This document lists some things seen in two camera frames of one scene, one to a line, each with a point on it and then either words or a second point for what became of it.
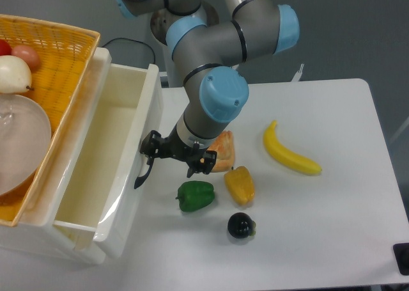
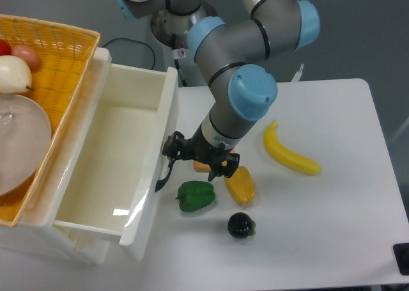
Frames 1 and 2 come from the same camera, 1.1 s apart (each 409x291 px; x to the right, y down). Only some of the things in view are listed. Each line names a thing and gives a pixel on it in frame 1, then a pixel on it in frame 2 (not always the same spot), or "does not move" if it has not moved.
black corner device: (402, 252) does not move
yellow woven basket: (64, 54) does not move
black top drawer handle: (138, 180) → (162, 181)
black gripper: (172, 146) → (198, 148)
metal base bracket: (294, 78) does not move
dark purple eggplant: (241, 225) does not move
